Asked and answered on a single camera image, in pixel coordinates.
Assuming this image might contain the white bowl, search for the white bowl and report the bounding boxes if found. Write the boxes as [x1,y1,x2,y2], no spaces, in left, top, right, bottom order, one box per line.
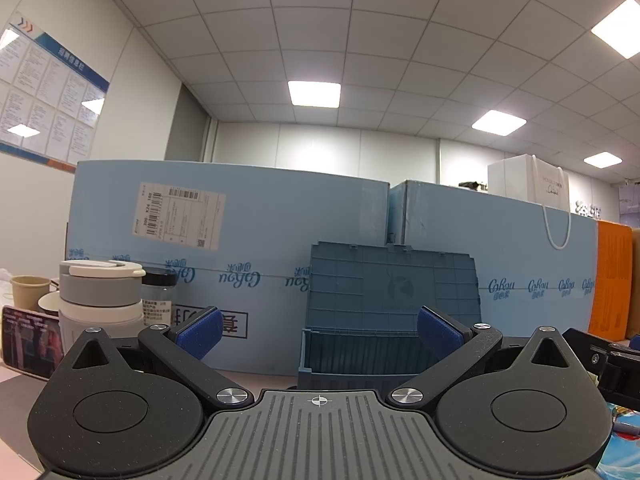
[37,292,63,318]

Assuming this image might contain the glass jar black lid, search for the glass jar black lid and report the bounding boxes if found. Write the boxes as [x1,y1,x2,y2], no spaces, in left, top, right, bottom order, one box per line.
[140,267,178,332]

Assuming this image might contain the smartphone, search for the smartphone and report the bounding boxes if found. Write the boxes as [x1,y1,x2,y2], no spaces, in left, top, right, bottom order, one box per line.
[0,305,66,378]

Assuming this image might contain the light blue carton white label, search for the light blue carton white label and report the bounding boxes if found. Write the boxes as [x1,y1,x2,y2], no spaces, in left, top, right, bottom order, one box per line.
[65,160,391,376]

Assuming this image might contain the orange box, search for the orange box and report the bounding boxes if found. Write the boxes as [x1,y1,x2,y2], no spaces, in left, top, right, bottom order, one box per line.
[587,220,633,341]

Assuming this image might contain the printed cartoon desk mat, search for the printed cartoon desk mat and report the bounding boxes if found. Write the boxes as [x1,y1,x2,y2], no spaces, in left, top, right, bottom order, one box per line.
[602,400,640,480]

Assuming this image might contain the large light blue carton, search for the large light blue carton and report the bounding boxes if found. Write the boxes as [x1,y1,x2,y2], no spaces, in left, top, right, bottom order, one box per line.
[389,180,601,336]

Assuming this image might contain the blue framed wall notice board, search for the blue framed wall notice board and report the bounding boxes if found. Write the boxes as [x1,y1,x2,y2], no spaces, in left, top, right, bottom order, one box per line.
[0,10,111,173]

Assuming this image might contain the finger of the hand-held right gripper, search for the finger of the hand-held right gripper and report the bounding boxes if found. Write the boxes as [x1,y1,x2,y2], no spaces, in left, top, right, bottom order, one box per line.
[562,327,640,361]

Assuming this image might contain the grey white lidded container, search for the grey white lidded container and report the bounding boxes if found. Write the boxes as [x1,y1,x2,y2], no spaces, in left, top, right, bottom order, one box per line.
[57,259,147,353]

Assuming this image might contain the grey door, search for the grey door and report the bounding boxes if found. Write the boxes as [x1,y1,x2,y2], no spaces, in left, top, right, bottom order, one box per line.
[172,82,218,163]

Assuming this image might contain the blue plastic storage box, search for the blue plastic storage box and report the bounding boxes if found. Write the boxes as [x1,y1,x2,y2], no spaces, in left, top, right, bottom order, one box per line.
[297,242,483,391]

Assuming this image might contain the ceiling light panel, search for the ceiling light panel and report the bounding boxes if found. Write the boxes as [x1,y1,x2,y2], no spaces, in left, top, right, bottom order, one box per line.
[471,109,528,136]
[583,151,623,170]
[590,0,640,61]
[287,80,342,109]

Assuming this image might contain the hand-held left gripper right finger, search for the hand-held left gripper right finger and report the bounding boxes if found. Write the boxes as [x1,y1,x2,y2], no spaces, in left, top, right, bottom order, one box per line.
[390,306,588,411]

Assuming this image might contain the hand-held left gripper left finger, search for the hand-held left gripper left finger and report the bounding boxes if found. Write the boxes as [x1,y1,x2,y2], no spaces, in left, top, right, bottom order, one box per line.
[50,306,252,411]

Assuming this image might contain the white paper shopping bag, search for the white paper shopping bag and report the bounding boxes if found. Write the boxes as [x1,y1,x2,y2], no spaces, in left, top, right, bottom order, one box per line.
[487,154,572,250]

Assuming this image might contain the beige paper cup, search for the beige paper cup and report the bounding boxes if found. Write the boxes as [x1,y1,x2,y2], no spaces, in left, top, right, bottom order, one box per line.
[11,275,51,311]

